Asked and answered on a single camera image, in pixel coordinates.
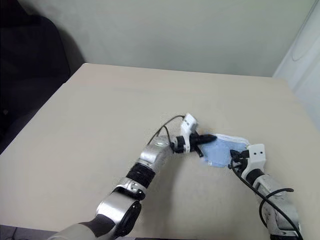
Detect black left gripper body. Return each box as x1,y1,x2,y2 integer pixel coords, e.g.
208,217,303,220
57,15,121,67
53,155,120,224
188,129,201,153

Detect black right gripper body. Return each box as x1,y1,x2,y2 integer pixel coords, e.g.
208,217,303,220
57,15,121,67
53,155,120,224
229,149,250,171

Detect light blue embroidered towel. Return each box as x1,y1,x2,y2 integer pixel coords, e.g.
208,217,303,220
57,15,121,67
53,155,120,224
199,133,252,169

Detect white partition panel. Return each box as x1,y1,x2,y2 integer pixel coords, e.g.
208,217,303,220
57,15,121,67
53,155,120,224
271,0,320,101

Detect black office chair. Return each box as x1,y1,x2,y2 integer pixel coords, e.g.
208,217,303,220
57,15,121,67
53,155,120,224
0,0,86,154

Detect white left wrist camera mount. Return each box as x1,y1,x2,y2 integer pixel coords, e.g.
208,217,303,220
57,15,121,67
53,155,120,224
180,113,200,153

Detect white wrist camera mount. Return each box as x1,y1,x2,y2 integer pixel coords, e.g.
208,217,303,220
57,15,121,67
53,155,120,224
240,143,267,181
180,113,200,153

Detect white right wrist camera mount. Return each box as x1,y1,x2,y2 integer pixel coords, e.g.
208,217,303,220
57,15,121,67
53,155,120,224
240,143,267,181

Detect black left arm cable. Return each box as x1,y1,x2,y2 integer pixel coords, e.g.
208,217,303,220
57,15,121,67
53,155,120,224
146,114,187,151

